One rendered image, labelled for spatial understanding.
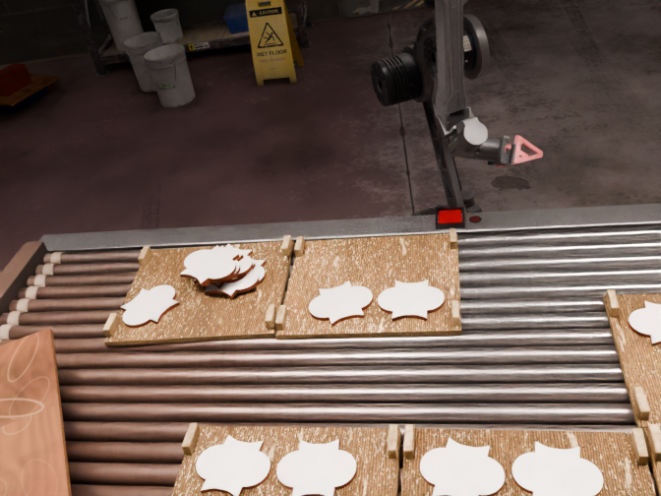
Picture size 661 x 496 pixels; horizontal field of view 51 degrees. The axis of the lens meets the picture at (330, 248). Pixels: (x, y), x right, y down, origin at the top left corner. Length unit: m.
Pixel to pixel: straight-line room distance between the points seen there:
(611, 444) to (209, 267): 0.96
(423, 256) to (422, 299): 0.17
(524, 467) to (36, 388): 0.94
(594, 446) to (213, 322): 0.86
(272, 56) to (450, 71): 3.58
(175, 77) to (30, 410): 3.89
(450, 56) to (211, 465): 0.99
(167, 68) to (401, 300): 3.78
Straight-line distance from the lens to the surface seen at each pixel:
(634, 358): 1.48
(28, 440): 1.43
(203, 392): 1.52
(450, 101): 1.68
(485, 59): 2.23
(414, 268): 1.68
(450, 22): 1.58
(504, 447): 1.31
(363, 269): 1.69
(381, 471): 1.29
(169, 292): 1.76
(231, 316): 1.65
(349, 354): 1.51
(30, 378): 1.55
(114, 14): 6.12
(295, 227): 1.92
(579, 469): 1.29
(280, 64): 5.15
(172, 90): 5.18
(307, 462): 1.31
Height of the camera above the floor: 1.99
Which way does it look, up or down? 36 degrees down
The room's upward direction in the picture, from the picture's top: 11 degrees counter-clockwise
